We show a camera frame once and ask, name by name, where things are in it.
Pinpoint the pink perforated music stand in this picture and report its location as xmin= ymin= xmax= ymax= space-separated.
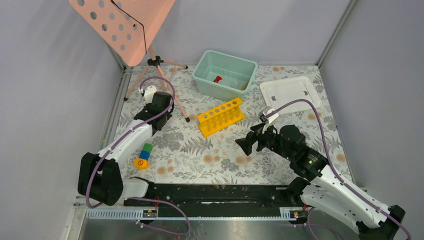
xmin=68 ymin=0 xmax=189 ymax=123

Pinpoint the purple cable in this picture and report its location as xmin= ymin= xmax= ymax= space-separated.
xmin=264 ymin=98 xmax=412 ymax=240
xmin=85 ymin=76 xmax=191 ymax=236

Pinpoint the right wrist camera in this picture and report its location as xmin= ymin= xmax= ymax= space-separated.
xmin=258 ymin=106 xmax=279 ymax=133

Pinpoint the yellow capped bottle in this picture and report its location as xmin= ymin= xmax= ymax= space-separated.
xmin=133 ymin=158 xmax=150 ymax=170

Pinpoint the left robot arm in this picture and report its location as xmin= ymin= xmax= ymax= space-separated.
xmin=77 ymin=91 xmax=174 ymax=206

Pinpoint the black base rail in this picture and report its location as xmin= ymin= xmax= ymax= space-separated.
xmin=123 ymin=183 xmax=305 ymax=219

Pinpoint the mint green plastic bin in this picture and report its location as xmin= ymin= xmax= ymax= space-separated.
xmin=191 ymin=50 xmax=258 ymax=102

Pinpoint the white plastic bin lid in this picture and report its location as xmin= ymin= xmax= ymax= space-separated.
xmin=259 ymin=75 xmax=322 ymax=110

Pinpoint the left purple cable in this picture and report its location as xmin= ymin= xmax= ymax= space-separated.
xmin=85 ymin=76 xmax=191 ymax=236

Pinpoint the white wash bottle red cap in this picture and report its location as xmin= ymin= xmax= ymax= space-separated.
xmin=213 ymin=76 xmax=229 ymax=86

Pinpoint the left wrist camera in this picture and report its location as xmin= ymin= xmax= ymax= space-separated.
xmin=138 ymin=85 xmax=157 ymax=104

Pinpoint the floral patterned table mat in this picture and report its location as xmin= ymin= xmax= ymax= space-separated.
xmin=119 ymin=65 xmax=351 ymax=185

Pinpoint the yellow test tube rack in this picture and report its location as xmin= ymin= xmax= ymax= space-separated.
xmin=197 ymin=97 xmax=245 ymax=138

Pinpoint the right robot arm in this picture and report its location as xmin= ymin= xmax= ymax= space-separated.
xmin=235 ymin=123 xmax=406 ymax=240

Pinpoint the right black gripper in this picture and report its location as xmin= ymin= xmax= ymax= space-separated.
xmin=235 ymin=120 xmax=294 ymax=161

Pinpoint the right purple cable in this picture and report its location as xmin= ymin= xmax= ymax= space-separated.
xmin=264 ymin=98 xmax=412 ymax=240

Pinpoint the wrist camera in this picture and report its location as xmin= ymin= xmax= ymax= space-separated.
xmin=138 ymin=85 xmax=157 ymax=104
xmin=258 ymin=106 xmax=279 ymax=133

